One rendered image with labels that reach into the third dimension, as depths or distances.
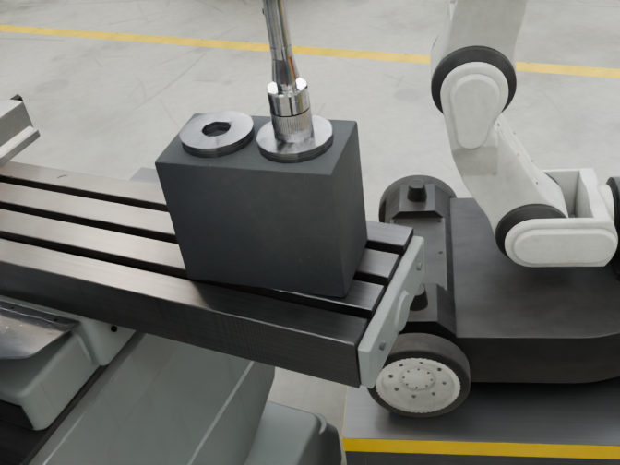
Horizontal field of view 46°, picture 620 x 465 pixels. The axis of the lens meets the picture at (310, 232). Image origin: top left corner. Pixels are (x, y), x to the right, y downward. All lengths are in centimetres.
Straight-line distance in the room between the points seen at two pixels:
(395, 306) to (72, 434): 53
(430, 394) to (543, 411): 23
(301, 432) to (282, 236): 96
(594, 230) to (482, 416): 42
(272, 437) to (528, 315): 67
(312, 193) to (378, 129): 237
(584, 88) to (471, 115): 222
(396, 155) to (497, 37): 177
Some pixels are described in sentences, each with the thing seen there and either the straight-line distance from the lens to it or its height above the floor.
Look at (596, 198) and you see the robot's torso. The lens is 151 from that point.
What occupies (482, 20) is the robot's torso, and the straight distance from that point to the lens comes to 127.
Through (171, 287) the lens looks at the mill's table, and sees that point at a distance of 99.
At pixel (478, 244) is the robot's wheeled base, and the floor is 57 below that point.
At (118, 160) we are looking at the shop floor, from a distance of 333.
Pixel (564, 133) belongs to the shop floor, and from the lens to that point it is 315.
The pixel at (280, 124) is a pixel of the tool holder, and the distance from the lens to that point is 83.
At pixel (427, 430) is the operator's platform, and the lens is 151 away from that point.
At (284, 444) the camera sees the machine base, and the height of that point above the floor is 20.
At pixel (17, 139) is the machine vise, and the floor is 100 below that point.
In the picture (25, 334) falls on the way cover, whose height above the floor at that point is 92.
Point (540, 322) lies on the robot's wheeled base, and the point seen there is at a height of 57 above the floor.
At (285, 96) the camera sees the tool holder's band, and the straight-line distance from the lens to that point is 81.
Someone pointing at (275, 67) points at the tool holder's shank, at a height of 127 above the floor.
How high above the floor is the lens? 161
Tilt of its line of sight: 38 degrees down
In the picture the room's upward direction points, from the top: 9 degrees counter-clockwise
